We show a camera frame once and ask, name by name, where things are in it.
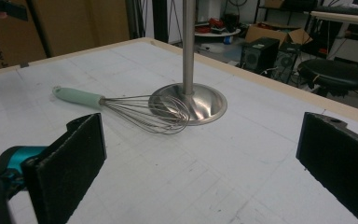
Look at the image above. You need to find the black computer tower green label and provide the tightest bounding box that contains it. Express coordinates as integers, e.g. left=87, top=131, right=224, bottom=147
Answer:
left=240, top=36, right=281, bottom=76

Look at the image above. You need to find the black round stool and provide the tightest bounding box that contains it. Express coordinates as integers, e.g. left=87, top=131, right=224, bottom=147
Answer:
left=296, top=58, right=358, bottom=97

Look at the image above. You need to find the whisk with mint green handle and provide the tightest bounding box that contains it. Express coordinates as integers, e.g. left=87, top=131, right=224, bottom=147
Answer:
left=51, top=85, right=191, bottom=135

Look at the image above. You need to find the open cardboard box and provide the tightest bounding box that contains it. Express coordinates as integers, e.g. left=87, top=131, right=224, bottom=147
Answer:
left=245, top=21, right=313, bottom=48

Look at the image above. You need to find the white desk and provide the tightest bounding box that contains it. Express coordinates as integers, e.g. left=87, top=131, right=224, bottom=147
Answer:
left=310, top=10, right=358, bottom=60

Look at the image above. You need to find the white grid mat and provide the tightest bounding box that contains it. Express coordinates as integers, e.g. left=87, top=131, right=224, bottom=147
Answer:
left=0, top=41, right=358, bottom=224

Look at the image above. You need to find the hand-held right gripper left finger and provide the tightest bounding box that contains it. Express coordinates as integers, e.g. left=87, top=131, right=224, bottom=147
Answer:
left=21, top=112, right=108, bottom=224

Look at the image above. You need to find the steel utensil stand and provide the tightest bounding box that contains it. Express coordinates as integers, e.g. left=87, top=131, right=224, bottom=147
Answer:
left=148, top=0, right=228, bottom=126

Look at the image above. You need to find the round white table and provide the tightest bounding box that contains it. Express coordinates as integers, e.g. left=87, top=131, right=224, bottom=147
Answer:
left=194, top=27, right=241, bottom=38

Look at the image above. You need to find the large cardboard box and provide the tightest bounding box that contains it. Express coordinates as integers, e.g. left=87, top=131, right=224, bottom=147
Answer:
left=0, top=0, right=131, bottom=73

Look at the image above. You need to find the black metal frame post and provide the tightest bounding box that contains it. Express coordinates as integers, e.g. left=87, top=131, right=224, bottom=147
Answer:
left=26, top=0, right=52, bottom=59

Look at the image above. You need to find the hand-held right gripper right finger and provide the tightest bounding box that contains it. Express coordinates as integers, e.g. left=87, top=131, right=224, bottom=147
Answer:
left=296, top=111, right=358, bottom=224

